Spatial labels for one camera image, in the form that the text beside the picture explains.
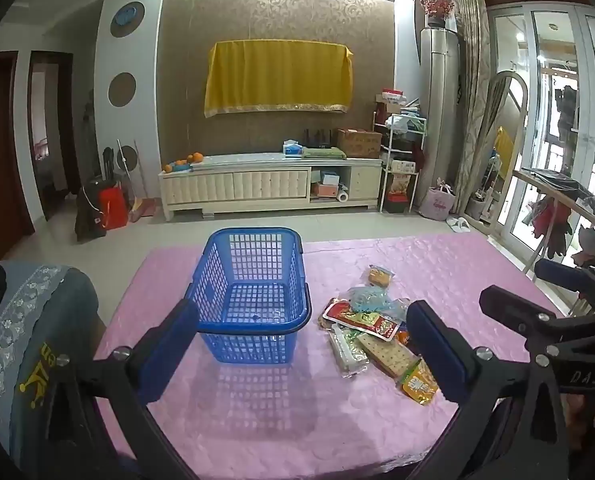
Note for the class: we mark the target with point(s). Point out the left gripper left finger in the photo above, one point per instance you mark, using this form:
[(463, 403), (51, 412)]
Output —
[(156, 356)]

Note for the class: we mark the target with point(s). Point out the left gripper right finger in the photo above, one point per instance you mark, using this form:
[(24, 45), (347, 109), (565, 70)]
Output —
[(446, 352)]

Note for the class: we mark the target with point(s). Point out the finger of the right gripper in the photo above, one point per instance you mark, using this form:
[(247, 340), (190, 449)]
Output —
[(580, 280), (518, 314)]

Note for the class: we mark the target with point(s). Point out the clear cracker pack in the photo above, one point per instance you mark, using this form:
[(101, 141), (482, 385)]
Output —
[(390, 356)]

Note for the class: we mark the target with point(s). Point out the teal striped snack bag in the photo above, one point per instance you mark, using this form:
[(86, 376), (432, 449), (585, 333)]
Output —
[(369, 298)]

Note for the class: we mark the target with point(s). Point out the blue plastic basket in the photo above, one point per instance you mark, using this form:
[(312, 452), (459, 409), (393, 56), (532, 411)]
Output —
[(250, 289)]

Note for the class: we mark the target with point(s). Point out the red green snack bag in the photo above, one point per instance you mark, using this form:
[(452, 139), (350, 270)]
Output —
[(372, 323)]

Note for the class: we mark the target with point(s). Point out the small orange noodle snack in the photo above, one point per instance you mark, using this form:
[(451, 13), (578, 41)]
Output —
[(418, 383)]

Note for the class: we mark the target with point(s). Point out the green label cracker pack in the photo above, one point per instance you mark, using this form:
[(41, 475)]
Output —
[(351, 359)]

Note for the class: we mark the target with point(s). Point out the pink table cloth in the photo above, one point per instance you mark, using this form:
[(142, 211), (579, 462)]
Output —
[(304, 420)]

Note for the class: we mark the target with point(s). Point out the wrapped bread bun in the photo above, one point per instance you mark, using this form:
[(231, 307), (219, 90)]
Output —
[(379, 276)]

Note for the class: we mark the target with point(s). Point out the white slippers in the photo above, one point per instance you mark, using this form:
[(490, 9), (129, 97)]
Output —
[(458, 224)]

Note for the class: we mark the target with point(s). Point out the pink tote bag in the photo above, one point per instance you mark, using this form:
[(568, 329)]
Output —
[(438, 202)]

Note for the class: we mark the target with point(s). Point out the black bag on floor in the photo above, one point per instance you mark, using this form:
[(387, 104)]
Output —
[(89, 221)]

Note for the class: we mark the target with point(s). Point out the arched floor mirror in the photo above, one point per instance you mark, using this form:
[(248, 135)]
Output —
[(496, 154)]

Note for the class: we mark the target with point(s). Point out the red bag on floor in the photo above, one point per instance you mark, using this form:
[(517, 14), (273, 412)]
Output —
[(113, 208)]

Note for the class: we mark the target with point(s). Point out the silver standing air conditioner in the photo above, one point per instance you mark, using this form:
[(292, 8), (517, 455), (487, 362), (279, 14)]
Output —
[(440, 70)]

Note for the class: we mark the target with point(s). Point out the oranges on cabinet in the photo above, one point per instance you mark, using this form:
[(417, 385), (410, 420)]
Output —
[(184, 164)]

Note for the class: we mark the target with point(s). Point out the cream TV cabinet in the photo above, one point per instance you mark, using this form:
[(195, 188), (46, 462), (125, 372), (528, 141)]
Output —
[(270, 182)]

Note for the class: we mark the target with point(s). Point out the white metal shelf rack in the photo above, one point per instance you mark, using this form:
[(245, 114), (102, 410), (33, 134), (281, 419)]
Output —
[(403, 134)]

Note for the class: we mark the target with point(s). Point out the cardboard box on cabinet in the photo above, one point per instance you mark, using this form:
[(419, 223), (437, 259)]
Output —
[(358, 143)]

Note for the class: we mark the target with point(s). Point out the blue tissue pack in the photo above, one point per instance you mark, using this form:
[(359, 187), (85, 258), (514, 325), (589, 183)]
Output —
[(292, 148)]

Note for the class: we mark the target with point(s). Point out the green folded towel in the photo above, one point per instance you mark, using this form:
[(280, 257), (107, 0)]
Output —
[(323, 153)]

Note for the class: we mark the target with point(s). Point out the yellow cloth cover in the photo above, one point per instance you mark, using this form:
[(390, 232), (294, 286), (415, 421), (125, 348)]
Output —
[(277, 75)]

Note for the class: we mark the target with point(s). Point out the patterned curtain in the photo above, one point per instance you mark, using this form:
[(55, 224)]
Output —
[(473, 27)]

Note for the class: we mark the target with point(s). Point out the red artificial flowers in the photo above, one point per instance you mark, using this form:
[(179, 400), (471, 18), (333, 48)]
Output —
[(437, 12)]

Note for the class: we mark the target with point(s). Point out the blue wall clock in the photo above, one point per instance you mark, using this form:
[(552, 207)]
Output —
[(130, 13)]

